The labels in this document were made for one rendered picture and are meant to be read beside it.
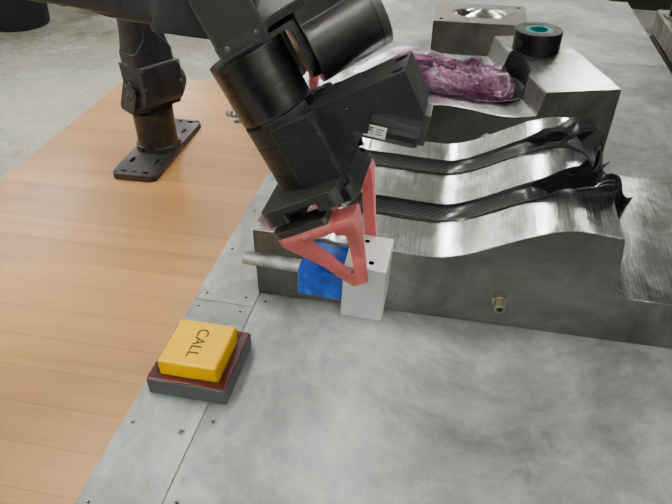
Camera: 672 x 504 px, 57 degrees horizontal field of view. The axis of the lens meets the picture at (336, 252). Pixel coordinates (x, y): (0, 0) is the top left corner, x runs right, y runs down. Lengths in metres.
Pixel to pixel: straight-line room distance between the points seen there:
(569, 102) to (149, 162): 0.65
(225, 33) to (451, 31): 1.06
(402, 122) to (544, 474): 0.33
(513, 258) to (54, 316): 0.51
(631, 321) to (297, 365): 0.35
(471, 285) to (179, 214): 0.42
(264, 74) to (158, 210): 0.49
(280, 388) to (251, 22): 0.35
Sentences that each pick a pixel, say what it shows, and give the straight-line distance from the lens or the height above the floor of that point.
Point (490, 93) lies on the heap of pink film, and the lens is 1.03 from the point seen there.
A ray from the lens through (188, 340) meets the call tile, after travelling 0.63.
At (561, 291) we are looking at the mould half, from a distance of 0.68.
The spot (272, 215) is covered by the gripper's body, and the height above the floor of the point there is 1.02.
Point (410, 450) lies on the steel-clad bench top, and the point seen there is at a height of 0.80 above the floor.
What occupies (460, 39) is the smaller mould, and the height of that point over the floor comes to 0.83.
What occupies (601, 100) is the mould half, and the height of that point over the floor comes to 0.89.
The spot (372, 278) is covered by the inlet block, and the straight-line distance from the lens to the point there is 0.51.
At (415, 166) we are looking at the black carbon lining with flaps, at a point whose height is 0.88.
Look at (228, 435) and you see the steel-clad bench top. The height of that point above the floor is 0.80.
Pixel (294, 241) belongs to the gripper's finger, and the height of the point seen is 0.99.
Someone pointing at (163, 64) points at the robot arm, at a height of 0.95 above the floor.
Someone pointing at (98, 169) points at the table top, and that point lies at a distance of 1.03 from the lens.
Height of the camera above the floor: 1.27
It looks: 37 degrees down
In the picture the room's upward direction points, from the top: straight up
